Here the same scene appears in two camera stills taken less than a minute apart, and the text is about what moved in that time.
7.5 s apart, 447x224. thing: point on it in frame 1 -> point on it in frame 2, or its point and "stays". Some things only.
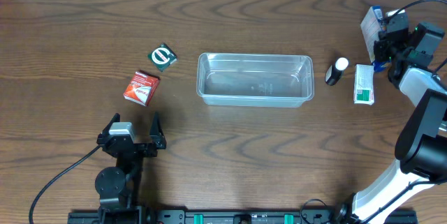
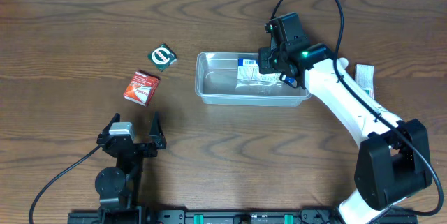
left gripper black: x=140 y=146 stays
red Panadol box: x=142 y=88 stays
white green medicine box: x=363 y=92 stays
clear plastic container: x=250 y=79 stays
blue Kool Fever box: x=371 y=25 -> x=249 y=77
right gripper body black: x=382 y=50 -> x=265 y=60
